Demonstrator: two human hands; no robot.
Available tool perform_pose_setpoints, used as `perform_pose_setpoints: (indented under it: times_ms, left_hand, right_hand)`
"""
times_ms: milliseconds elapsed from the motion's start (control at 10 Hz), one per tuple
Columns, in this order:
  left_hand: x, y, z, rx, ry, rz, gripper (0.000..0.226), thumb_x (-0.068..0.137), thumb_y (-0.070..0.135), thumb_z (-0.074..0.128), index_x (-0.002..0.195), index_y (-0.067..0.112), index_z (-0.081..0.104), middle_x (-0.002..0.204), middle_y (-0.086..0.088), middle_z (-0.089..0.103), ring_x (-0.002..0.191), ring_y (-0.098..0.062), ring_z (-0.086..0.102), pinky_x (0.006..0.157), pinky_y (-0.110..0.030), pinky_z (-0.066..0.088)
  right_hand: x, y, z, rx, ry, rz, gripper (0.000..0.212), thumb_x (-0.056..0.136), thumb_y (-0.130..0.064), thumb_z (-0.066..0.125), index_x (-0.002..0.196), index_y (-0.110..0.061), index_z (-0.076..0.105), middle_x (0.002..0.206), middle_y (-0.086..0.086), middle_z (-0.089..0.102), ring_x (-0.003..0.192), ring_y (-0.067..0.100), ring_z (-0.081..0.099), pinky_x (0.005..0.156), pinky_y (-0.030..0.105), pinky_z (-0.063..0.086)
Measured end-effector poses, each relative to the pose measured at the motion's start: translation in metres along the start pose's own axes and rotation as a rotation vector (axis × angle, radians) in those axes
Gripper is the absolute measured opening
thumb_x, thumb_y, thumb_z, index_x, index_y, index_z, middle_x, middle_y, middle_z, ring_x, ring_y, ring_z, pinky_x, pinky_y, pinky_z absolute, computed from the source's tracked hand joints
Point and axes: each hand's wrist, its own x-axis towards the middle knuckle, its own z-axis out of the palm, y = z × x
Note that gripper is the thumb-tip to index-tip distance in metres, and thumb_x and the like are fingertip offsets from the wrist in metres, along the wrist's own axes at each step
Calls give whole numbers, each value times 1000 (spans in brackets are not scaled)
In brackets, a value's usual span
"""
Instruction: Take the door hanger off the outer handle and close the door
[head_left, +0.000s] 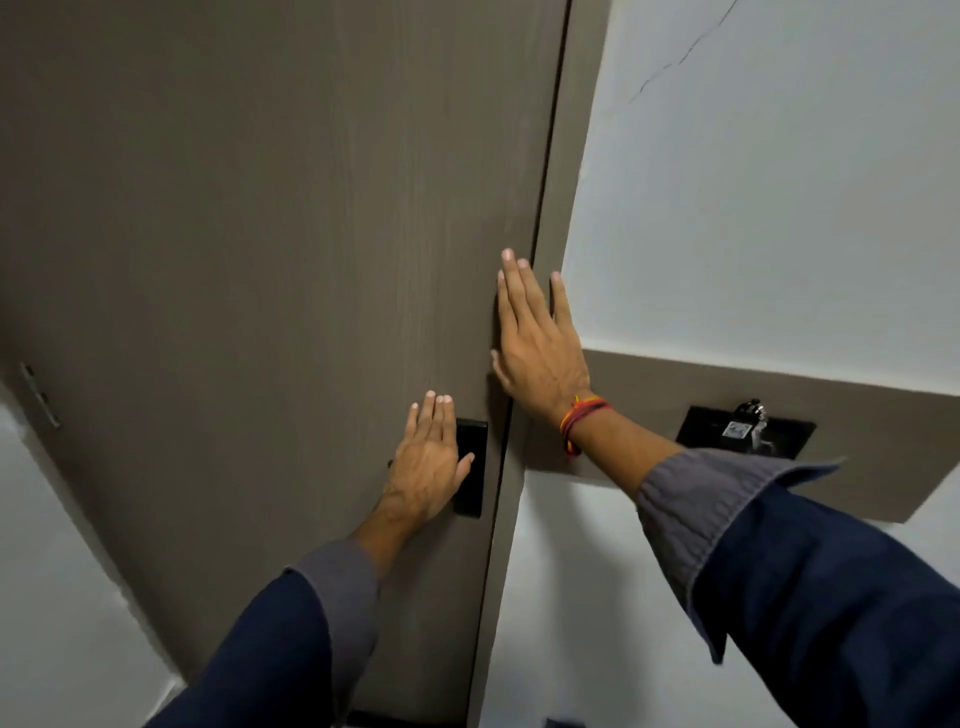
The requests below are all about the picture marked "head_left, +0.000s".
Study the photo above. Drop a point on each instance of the person's right hand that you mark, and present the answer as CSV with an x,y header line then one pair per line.
x,y
541,360

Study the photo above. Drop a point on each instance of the person's left hand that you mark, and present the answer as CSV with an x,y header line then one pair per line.
x,y
424,469

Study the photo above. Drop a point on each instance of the person's right little finger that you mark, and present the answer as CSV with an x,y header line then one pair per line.
x,y
561,304

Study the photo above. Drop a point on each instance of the person's left middle finger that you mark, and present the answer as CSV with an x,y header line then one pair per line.
x,y
440,416

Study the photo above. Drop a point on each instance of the person's left little finger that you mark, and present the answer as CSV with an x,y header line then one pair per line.
x,y
410,424

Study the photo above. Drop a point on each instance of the person's left thumb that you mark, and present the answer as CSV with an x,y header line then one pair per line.
x,y
463,471

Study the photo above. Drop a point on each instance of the person's right middle finger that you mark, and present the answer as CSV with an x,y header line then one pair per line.
x,y
519,289

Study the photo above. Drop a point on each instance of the person's right thumb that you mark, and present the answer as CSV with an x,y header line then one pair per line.
x,y
501,371

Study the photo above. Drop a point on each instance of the grey-brown wooden door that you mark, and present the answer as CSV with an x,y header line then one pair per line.
x,y
262,262

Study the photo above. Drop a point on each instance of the person's right forearm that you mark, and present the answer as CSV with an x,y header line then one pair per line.
x,y
765,570

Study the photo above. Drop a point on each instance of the person's left forearm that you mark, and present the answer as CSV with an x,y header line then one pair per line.
x,y
300,630

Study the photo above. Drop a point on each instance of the black door lock plate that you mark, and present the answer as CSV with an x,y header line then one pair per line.
x,y
472,480

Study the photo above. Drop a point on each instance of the red orange thread wristband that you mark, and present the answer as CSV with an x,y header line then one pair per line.
x,y
579,416

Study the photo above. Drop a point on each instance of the silver key with tag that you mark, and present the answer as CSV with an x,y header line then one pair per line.
x,y
746,427

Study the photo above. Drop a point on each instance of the metal door hinge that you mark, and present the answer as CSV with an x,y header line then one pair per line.
x,y
41,396

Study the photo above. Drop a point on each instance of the grey-brown door frame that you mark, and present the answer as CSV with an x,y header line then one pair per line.
x,y
555,187

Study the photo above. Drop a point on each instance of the black card switch plate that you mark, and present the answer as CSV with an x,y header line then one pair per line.
x,y
701,429

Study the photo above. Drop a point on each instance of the grey-brown wall panel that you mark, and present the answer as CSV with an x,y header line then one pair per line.
x,y
862,435

